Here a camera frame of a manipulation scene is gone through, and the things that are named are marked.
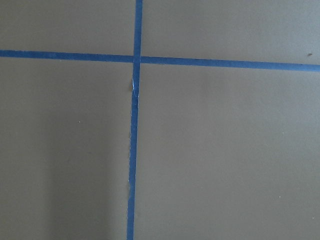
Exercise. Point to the blue tape horizontal strip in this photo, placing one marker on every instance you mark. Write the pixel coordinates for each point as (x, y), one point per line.
(156, 60)

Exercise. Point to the brown paper table cover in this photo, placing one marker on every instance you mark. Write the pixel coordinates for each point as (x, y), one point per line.
(222, 153)

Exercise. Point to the blue tape vertical strip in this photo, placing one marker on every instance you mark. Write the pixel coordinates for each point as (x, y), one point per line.
(135, 125)

